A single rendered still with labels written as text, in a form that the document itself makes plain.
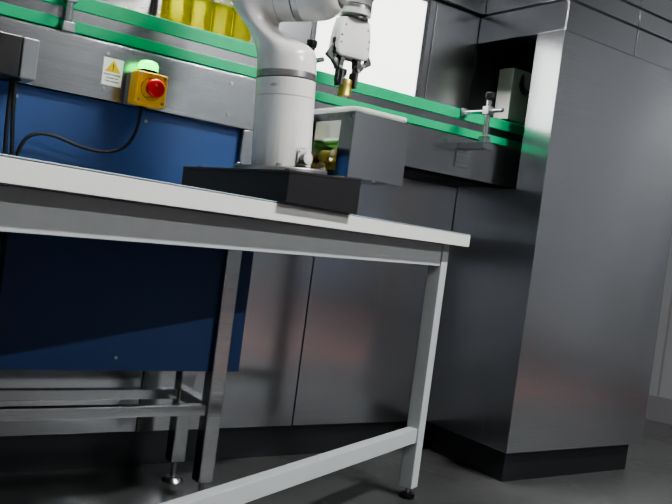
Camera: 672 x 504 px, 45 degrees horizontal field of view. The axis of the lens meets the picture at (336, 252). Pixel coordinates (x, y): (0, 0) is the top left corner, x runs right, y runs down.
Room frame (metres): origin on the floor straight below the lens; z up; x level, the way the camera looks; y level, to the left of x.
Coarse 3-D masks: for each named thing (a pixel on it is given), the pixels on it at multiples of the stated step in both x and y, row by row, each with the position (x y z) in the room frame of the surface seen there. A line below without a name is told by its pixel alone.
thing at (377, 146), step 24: (336, 120) 1.96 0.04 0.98; (360, 120) 1.91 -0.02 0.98; (384, 120) 1.95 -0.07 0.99; (312, 144) 2.04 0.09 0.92; (336, 144) 1.95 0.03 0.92; (360, 144) 1.92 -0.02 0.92; (384, 144) 1.96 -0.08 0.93; (312, 168) 2.03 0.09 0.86; (336, 168) 1.94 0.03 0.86; (360, 168) 1.92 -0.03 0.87; (384, 168) 1.96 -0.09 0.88
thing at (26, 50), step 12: (0, 36) 1.54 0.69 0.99; (12, 36) 1.55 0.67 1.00; (0, 48) 1.54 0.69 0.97; (12, 48) 1.55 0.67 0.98; (24, 48) 1.56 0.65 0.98; (36, 48) 1.58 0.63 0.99; (0, 60) 1.54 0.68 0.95; (12, 60) 1.55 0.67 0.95; (24, 60) 1.57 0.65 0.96; (36, 60) 1.58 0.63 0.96; (0, 72) 1.54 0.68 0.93; (12, 72) 1.55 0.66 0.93; (24, 72) 1.57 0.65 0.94
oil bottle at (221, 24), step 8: (216, 0) 2.01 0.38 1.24; (224, 0) 2.02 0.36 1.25; (216, 8) 2.01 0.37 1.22; (224, 8) 2.02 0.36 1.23; (232, 8) 2.03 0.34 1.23; (216, 16) 2.01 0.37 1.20; (224, 16) 2.02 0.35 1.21; (232, 16) 2.04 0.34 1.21; (216, 24) 2.01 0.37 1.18; (224, 24) 2.02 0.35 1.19; (216, 32) 2.01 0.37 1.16; (224, 32) 2.03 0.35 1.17
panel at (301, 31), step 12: (156, 0) 2.09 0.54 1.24; (156, 12) 2.08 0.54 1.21; (288, 24) 2.30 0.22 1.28; (300, 24) 2.32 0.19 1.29; (312, 24) 2.35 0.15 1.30; (288, 36) 2.30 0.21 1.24; (300, 36) 2.33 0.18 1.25; (312, 36) 2.35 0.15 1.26; (420, 60) 2.59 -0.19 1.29; (420, 72) 2.59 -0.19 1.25
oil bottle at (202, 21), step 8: (192, 0) 1.98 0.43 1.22; (200, 0) 1.99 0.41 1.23; (208, 0) 2.00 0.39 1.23; (192, 8) 1.98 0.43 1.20; (200, 8) 1.99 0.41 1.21; (208, 8) 2.00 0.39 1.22; (192, 16) 1.98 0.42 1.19; (200, 16) 1.99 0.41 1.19; (208, 16) 2.00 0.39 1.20; (192, 24) 1.98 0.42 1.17; (200, 24) 1.99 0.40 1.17; (208, 24) 2.00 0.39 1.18
